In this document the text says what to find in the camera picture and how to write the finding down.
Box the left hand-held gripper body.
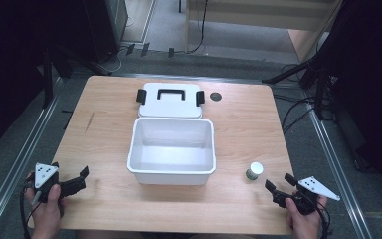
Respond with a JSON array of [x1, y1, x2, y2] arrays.
[[32, 161, 81, 204]]

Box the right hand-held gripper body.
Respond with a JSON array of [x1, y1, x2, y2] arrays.
[[272, 175, 341, 216]]

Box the white plastic storage box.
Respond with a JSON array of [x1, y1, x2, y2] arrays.
[[126, 117, 217, 186]]

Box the white box lid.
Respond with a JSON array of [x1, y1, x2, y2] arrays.
[[135, 82, 206, 120]]

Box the person's right hand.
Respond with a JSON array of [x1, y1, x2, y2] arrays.
[[285, 194, 328, 239]]

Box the person's left hand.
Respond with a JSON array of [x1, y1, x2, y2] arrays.
[[24, 172, 65, 239]]

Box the black metal stand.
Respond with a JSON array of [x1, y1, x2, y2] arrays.
[[42, 44, 113, 109], [262, 54, 341, 121]]

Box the dark curtain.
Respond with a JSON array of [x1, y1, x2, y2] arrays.
[[0, 0, 91, 158], [324, 0, 382, 190]]

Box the dark cabinet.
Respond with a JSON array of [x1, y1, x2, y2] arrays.
[[81, 0, 129, 65]]

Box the light wooden furniture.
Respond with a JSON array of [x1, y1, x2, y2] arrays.
[[184, 0, 343, 64]]

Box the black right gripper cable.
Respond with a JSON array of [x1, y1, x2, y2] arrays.
[[314, 197, 332, 239]]

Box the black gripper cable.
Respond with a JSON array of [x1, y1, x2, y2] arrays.
[[19, 181, 43, 239], [314, 197, 332, 239]]

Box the metal floor rail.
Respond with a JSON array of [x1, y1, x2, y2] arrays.
[[302, 96, 374, 239], [0, 78, 65, 237]]

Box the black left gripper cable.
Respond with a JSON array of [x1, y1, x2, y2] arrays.
[[19, 181, 43, 239]]

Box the black floor cables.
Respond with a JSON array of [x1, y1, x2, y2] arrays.
[[273, 94, 316, 134]]

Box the white floor cable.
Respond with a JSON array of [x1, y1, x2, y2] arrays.
[[95, 15, 137, 75]]

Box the black hanging cable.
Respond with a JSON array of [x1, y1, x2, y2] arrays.
[[178, 0, 210, 55]]

